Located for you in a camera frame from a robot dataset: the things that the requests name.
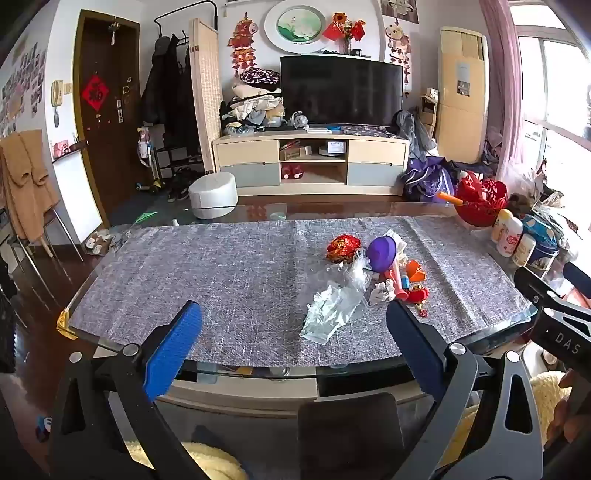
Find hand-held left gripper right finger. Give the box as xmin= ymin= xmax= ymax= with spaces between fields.
xmin=386 ymin=299 xmax=544 ymax=480

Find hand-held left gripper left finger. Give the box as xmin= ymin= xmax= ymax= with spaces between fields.
xmin=48 ymin=300 xmax=208 ymax=480

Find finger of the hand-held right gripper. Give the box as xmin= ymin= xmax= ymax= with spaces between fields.
xmin=564 ymin=261 xmax=591 ymax=301
xmin=514 ymin=266 xmax=591 ymax=320

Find small white tissue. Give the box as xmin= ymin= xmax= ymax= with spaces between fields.
xmin=368 ymin=279 xmax=394 ymax=306

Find clear plastic bag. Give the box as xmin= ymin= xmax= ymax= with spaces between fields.
xmin=300 ymin=256 xmax=370 ymax=343

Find purple plastic bowl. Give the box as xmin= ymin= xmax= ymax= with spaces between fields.
xmin=366 ymin=236 xmax=399 ymax=273

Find person's right hand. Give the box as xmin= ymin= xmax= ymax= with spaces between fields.
xmin=545 ymin=369 xmax=591 ymax=448

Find white bottle plain cap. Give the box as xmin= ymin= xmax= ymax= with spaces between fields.
xmin=512 ymin=234 xmax=537 ymax=267

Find blue round tin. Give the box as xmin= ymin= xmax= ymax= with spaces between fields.
xmin=526 ymin=217 xmax=561 ymax=278

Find red tassel ornament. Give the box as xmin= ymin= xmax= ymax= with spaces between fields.
xmin=406 ymin=286 xmax=431 ymax=317

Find yellow capped cream bottle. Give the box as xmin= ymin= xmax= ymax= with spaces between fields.
xmin=491 ymin=209 xmax=514 ymax=244

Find pink toy trumpet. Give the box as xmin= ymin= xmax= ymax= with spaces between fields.
xmin=385 ymin=268 xmax=409 ymax=303

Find grey woven table cloth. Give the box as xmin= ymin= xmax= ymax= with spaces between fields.
xmin=69 ymin=215 xmax=536 ymax=370

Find red plastic basket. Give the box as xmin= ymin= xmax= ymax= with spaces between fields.
xmin=453 ymin=172 xmax=509 ymax=228

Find yellow table corner guard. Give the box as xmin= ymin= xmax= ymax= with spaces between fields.
xmin=56 ymin=309 xmax=79 ymax=341

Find yellow fleece cloth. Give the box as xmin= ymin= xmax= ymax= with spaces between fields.
xmin=124 ymin=371 xmax=573 ymax=480

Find red gold foil wrapper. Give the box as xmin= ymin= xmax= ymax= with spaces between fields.
xmin=326 ymin=234 xmax=362 ymax=264

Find white slippers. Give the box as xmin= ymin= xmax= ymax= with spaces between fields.
xmin=84 ymin=231 xmax=112 ymax=254

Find purple bag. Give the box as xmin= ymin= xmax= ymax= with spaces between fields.
xmin=401 ymin=157 xmax=455 ymax=203

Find white round stool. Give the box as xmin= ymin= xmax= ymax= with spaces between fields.
xmin=188 ymin=173 xmax=239 ymax=219

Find dark shoes on floor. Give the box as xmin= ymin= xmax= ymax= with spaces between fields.
xmin=167 ymin=168 xmax=204 ymax=203

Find white drawing board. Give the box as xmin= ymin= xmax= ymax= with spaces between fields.
xmin=52 ymin=148 xmax=103 ymax=245

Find child scooter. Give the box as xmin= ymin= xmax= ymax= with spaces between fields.
xmin=135 ymin=127 xmax=167 ymax=192

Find grey jacket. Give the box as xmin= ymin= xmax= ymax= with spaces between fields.
xmin=392 ymin=110 xmax=437 ymax=160

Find pink curtain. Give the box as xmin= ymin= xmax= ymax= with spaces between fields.
xmin=478 ymin=0 xmax=525 ymax=185

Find beige standing air conditioner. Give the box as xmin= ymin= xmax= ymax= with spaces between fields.
xmin=436 ymin=27 xmax=489 ymax=164

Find large window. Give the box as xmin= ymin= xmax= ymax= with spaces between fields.
xmin=512 ymin=0 xmax=591 ymax=195

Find stacked cardboard boxes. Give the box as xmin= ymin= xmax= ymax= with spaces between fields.
xmin=419 ymin=88 xmax=439 ymax=139

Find beige television cabinet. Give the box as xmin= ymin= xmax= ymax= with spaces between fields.
xmin=211 ymin=124 xmax=411 ymax=197

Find dark brown door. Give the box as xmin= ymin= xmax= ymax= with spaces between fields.
xmin=74 ymin=9 xmax=141 ymax=227

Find beige coat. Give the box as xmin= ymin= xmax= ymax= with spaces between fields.
xmin=0 ymin=130 xmax=61 ymax=241

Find cardboard box in cabinet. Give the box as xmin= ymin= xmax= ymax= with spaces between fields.
xmin=279 ymin=141 xmax=311 ymax=161

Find pile of folded clothes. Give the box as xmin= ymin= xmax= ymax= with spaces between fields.
xmin=221 ymin=83 xmax=284 ymax=134

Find dark hanging coats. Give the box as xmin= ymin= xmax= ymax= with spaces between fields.
xmin=140 ymin=34 xmax=199 ymax=162

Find beige folding screen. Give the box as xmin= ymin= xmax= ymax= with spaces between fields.
xmin=190 ymin=18 xmax=225 ymax=174

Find black flat television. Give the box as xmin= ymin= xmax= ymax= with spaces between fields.
xmin=280 ymin=55 xmax=403 ymax=127

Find red diamond door decoration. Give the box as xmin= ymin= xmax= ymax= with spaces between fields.
xmin=81 ymin=75 xmax=110 ymax=112

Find dark patterned bag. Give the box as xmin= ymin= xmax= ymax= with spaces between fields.
xmin=240 ymin=68 xmax=281 ymax=86

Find red hanging fish ornament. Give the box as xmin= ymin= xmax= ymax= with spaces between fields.
xmin=228 ymin=17 xmax=259 ymax=77

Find red flags and flowers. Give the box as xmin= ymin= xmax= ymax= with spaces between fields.
xmin=322 ymin=13 xmax=365 ymax=54

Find black coat rack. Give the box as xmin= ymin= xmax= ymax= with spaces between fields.
xmin=154 ymin=1 xmax=219 ymax=51

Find metal frame chair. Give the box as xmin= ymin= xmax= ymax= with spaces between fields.
xmin=9 ymin=203 xmax=86 ymax=264

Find pink hanging wall ornament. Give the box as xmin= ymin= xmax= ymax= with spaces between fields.
xmin=385 ymin=23 xmax=413 ymax=84

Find wall photo collage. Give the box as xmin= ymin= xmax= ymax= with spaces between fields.
xmin=0 ymin=44 xmax=47 ymax=134

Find round white wall picture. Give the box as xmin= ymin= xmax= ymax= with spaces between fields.
xmin=264 ymin=0 xmax=327 ymax=45

